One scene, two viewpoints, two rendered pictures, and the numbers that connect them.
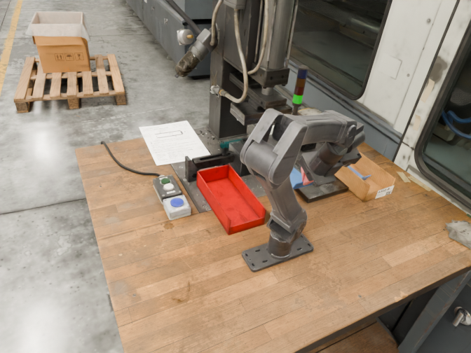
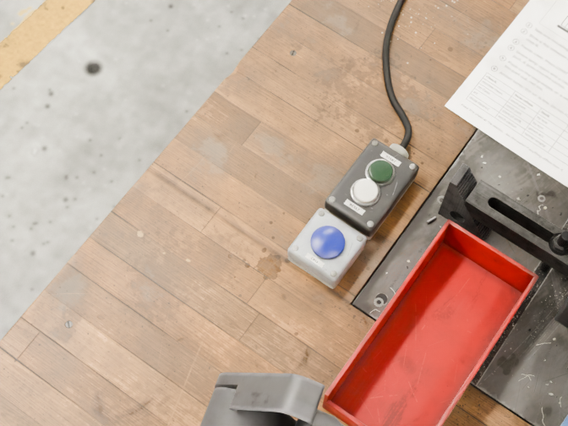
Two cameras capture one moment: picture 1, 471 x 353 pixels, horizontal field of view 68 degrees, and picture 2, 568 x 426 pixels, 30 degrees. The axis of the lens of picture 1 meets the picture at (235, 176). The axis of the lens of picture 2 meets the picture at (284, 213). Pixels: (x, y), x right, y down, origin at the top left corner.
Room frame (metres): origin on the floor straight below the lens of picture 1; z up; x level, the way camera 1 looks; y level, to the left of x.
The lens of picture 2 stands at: (0.54, -0.22, 2.07)
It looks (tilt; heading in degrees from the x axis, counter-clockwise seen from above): 66 degrees down; 62
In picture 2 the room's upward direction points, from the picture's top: 3 degrees clockwise
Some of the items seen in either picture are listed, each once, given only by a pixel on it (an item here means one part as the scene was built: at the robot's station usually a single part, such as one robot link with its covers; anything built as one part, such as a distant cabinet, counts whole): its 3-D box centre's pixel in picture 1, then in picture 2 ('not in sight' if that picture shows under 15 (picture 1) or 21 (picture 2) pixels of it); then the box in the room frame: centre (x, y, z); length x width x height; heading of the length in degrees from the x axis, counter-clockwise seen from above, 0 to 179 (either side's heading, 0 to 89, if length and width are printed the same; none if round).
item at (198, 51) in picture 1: (199, 50); not in sight; (1.28, 0.17, 1.25); 0.19 x 0.07 x 0.19; 120
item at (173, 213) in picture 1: (176, 210); (325, 252); (0.80, 0.17, 0.90); 0.07 x 0.07 x 0.06; 30
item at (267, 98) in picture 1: (254, 73); not in sight; (1.15, -0.03, 1.22); 0.26 x 0.18 x 0.30; 30
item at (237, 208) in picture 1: (228, 196); (430, 341); (0.85, 0.01, 0.93); 0.25 x 0.12 x 0.06; 30
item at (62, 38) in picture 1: (63, 40); not in sight; (3.94, 2.04, 0.40); 0.67 x 0.60 x 0.50; 22
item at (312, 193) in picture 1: (314, 181); not in sight; (1.00, -0.28, 0.91); 0.17 x 0.16 x 0.02; 120
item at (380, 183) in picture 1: (355, 170); not in sight; (1.06, -0.43, 0.93); 0.25 x 0.13 x 0.08; 30
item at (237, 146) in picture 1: (260, 146); not in sight; (1.09, -0.08, 0.98); 0.20 x 0.10 x 0.01; 120
